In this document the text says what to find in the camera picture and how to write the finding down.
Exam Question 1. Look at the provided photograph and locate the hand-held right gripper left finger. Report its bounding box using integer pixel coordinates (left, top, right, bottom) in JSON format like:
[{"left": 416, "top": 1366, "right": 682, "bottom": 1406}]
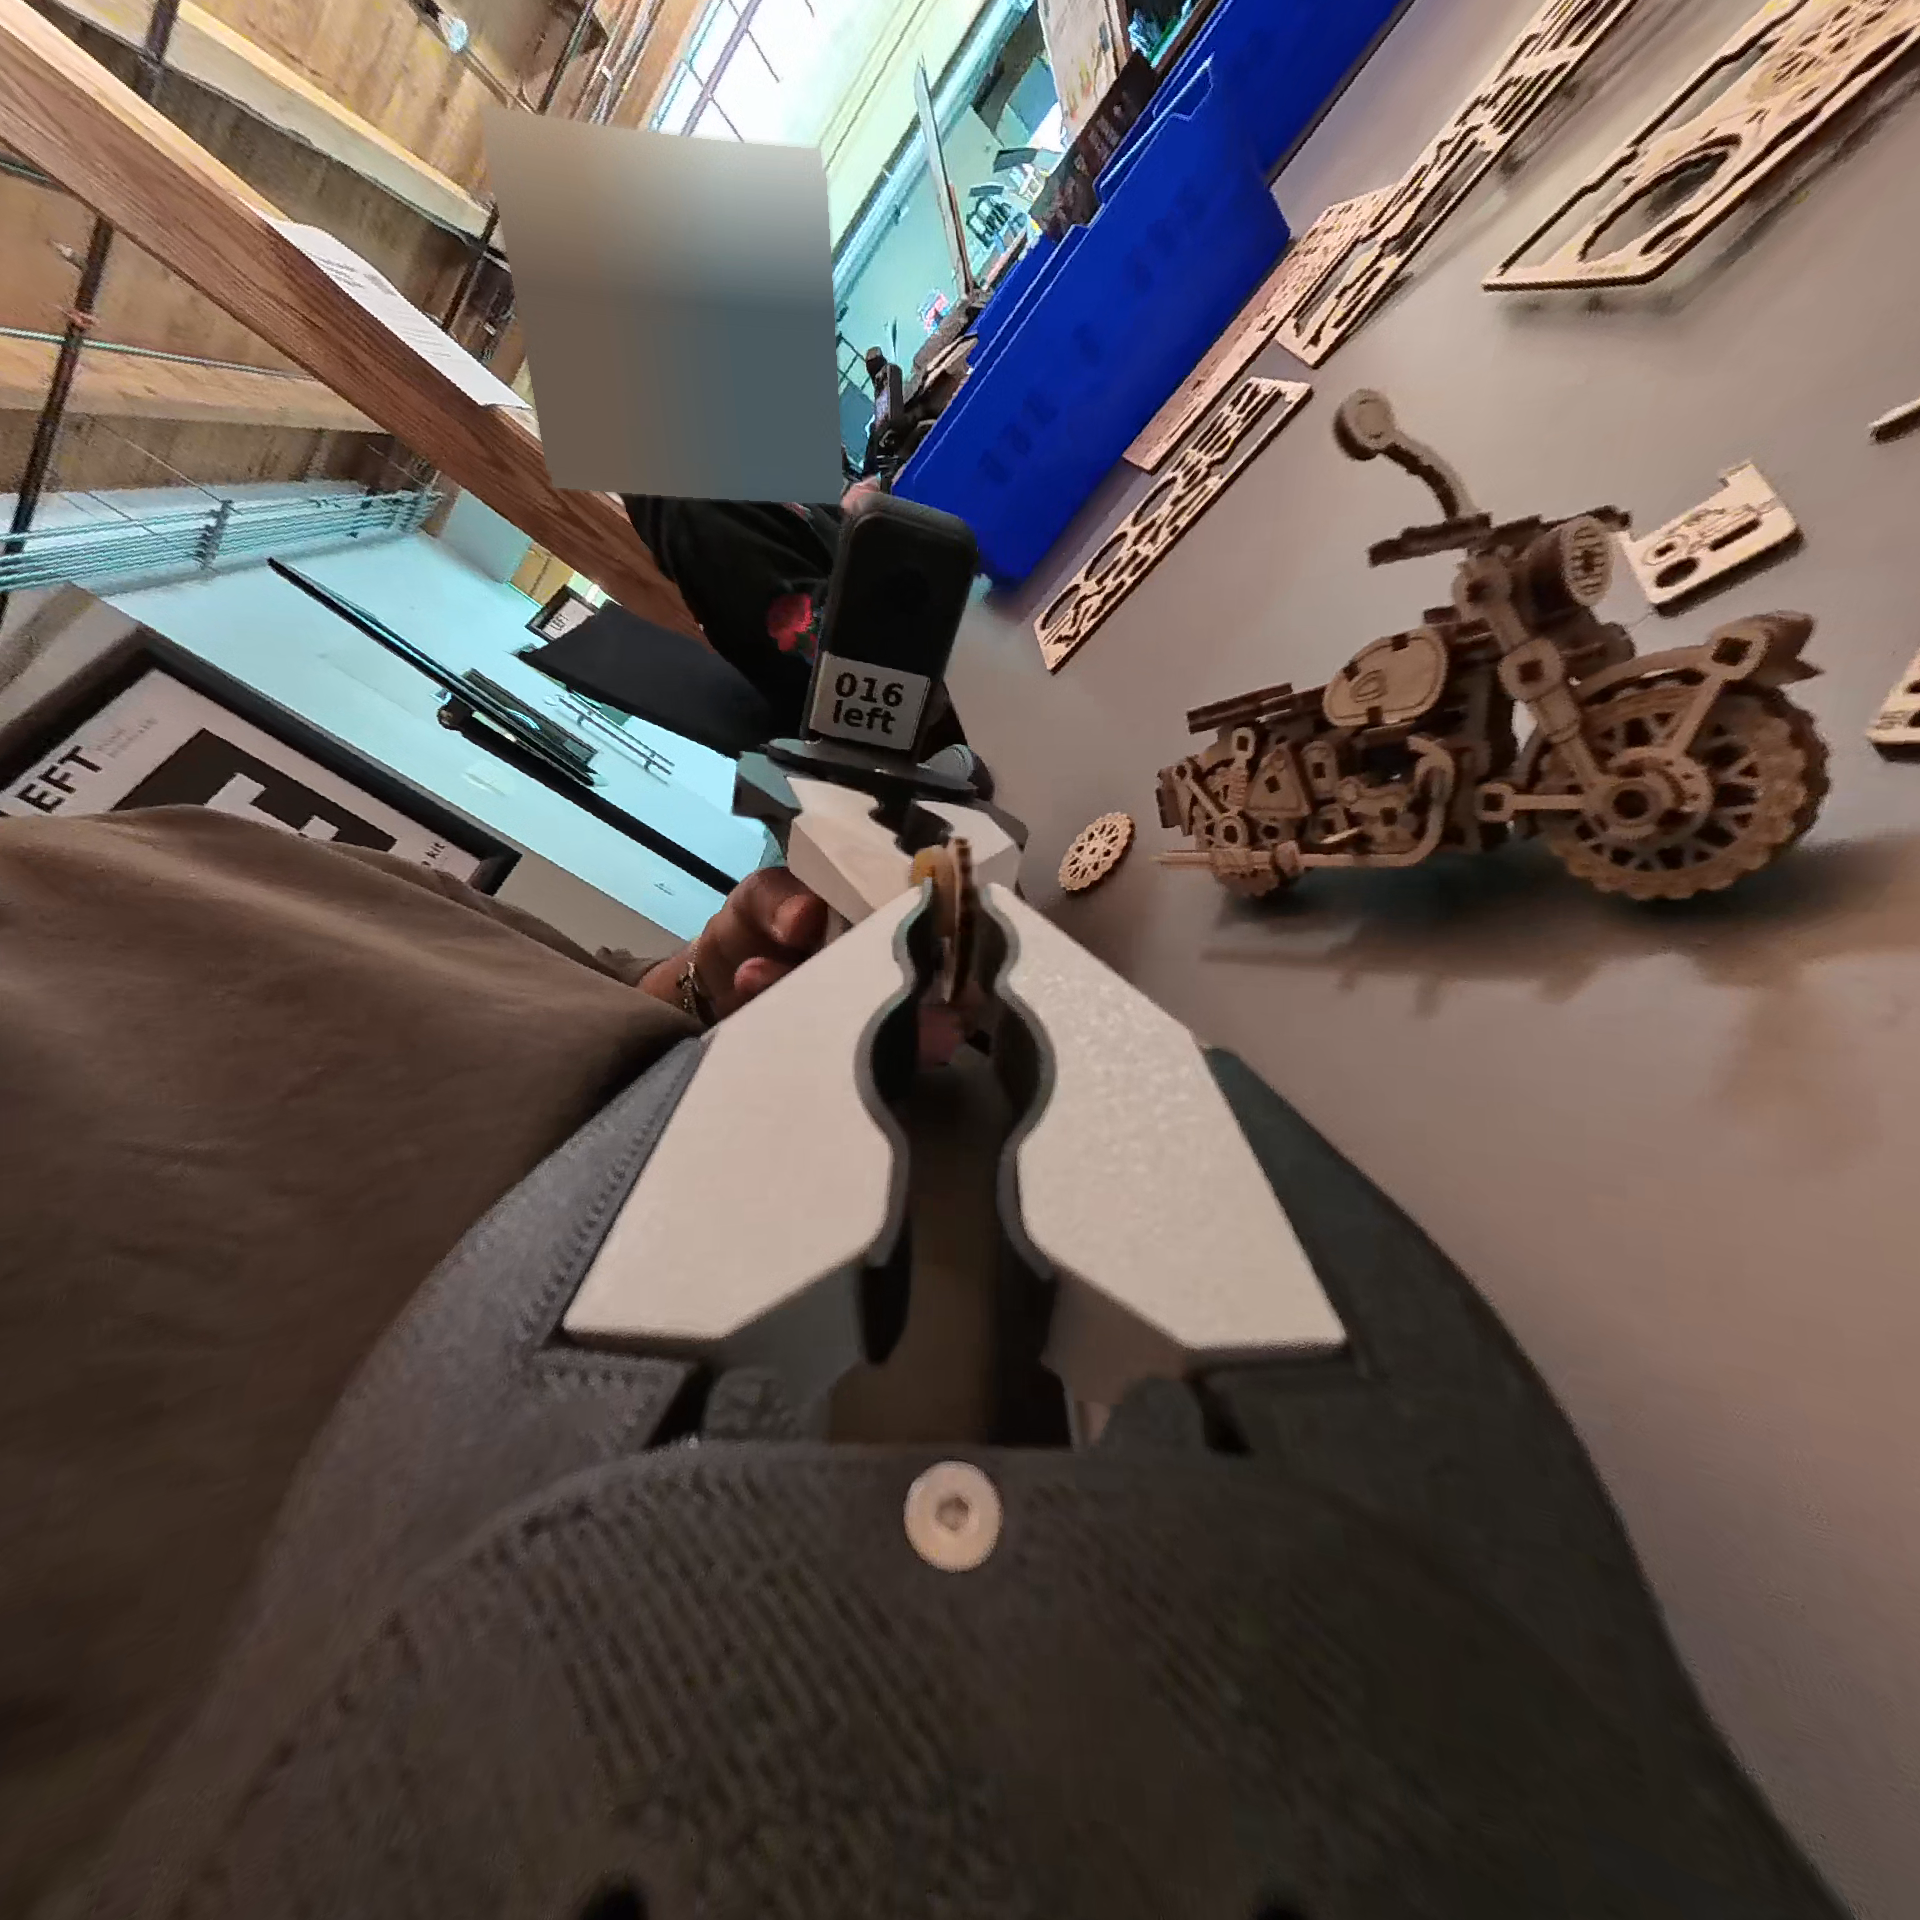
[{"left": 559, "top": 884, "right": 940, "bottom": 1441}]

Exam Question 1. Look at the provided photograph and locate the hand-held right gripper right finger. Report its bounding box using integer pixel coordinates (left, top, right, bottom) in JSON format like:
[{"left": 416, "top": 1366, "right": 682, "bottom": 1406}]
[{"left": 970, "top": 882, "right": 1349, "bottom": 1445}]

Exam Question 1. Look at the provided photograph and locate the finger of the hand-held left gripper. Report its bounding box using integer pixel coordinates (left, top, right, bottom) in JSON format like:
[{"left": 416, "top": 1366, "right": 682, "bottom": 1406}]
[
  {"left": 780, "top": 768, "right": 921, "bottom": 921},
  {"left": 919, "top": 799, "right": 1028, "bottom": 889}
]

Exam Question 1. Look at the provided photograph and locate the person's left forearm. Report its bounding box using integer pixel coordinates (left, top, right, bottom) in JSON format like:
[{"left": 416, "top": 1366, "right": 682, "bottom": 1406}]
[{"left": 223, "top": 809, "right": 713, "bottom": 1201}]

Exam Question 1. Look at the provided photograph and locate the grey desk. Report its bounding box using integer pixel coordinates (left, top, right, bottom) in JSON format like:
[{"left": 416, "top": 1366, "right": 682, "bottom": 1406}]
[{"left": 982, "top": 0, "right": 1920, "bottom": 1920}]

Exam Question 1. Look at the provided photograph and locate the person's left hand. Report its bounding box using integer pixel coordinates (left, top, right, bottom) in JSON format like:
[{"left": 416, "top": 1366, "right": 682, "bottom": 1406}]
[{"left": 637, "top": 872, "right": 829, "bottom": 1032}]

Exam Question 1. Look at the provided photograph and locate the black board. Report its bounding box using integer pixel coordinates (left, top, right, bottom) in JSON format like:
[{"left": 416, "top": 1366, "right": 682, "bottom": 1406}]
[{"left": 516, "top": 598, "right": 775, "bottom": 751}]

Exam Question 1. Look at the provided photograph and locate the wooden sheet with small cutouts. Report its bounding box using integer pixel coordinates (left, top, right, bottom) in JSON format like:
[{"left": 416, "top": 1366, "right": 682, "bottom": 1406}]
[{"left": 1036, "top": 375, "right": 1314, "bottom": 673}]

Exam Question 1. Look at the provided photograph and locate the pale wooden parts sheet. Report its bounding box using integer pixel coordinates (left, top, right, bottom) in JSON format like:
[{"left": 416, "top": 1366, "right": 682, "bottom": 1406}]
[{"left": 1121, "top": 193, "right": 1353, "bottom": 473}]

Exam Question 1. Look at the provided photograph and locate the wooden motorcycle model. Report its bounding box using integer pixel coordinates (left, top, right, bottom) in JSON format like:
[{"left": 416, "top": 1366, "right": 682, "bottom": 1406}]
[{"left": 1153, "top": 391, "right": 1836, "bottom": 905}]

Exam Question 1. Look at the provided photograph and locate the wooden sheet with large cutouts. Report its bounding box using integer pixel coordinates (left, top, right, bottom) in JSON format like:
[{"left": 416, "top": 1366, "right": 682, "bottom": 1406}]
[{"left": 1276, "top": 0, "right": 1637, "bottom": 367}]

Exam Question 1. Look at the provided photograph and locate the black framed marker sign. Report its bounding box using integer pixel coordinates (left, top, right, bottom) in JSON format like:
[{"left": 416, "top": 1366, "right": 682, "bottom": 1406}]
[{"left": 0, "top": 621, "right": 518, "bottom": 903}]

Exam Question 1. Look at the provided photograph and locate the wooden ceiling beam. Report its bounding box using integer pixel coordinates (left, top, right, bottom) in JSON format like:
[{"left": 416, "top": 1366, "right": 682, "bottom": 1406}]
[{"left": 0, "top": 30, "right": 706, "bottom": 639}]

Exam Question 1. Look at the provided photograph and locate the small wooden plate part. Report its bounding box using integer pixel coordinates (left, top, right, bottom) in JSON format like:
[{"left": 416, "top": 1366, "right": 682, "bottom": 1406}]
[{"left": 1626, "top": 462, "right": 1798, "bottom": 608}]

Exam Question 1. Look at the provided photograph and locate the wooden sheet with frame cutout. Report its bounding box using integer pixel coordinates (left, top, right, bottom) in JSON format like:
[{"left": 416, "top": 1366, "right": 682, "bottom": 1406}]
[{"left": 1481, "top": 0, "right": 1920, "bottom": 294}]

